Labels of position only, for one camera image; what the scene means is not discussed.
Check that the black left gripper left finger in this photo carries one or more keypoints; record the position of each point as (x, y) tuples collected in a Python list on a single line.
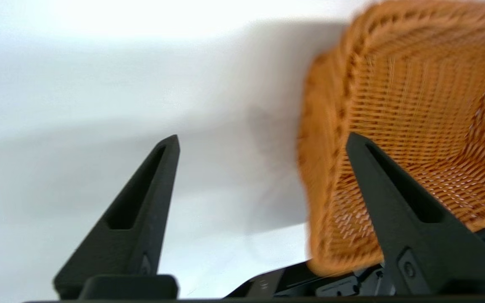
[(120, 248)]

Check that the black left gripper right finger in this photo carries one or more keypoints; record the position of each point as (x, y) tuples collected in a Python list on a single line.
[(432, 252)]

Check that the orange woven wicker basket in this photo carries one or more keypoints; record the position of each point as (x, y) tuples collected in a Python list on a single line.
[(415, 84)]

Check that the black robot chassis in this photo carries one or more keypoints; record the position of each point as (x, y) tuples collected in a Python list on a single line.
[(293, 283)]

